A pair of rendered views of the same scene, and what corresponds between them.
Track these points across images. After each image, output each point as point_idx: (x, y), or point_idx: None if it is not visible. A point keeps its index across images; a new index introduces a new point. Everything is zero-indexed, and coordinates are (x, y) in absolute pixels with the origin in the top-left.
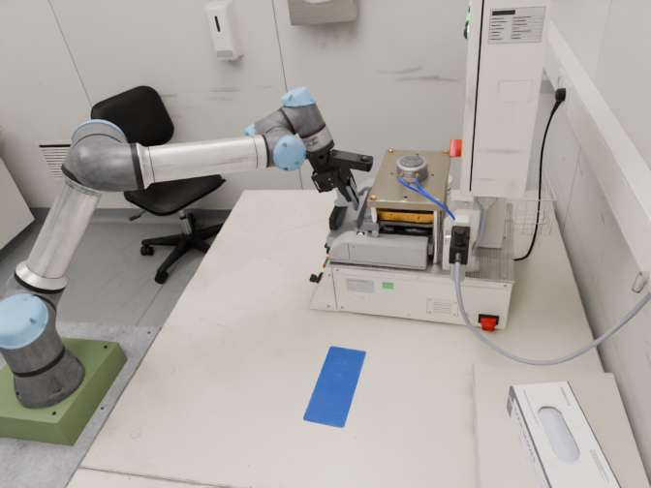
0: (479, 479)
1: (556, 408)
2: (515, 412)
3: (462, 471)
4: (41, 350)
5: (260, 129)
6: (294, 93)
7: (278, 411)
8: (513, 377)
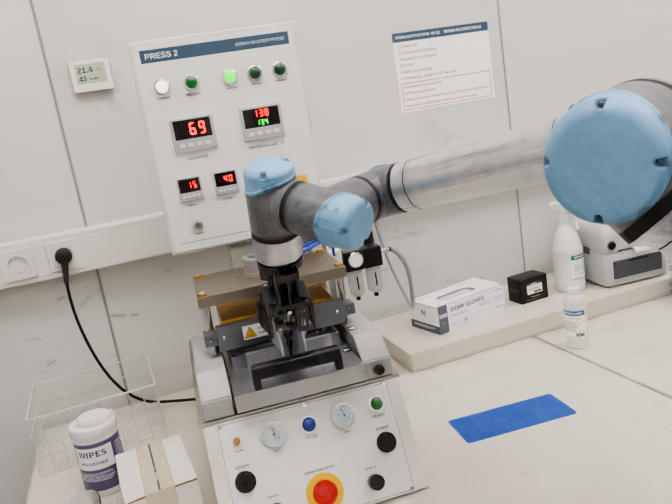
0: (512, 325)
1: (436, 298)
2: (453, 310)
3: (507, 349)
4: None
5: (352, 191)
6: (282, 157)
7: (593, 428)
8: (407, 341)
